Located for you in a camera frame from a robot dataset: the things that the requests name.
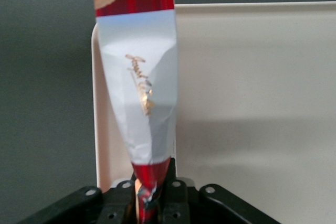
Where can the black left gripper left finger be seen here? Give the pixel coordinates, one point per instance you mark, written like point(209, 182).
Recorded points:
point(86, 205)

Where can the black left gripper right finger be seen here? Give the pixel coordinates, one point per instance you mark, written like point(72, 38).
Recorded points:
point(210, 203)

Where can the red tartan cookie box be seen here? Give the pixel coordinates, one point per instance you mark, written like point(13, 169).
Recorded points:
point(141, 98)

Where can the white rectangular plastic tray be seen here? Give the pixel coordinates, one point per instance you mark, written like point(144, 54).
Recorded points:
point(249, 90)

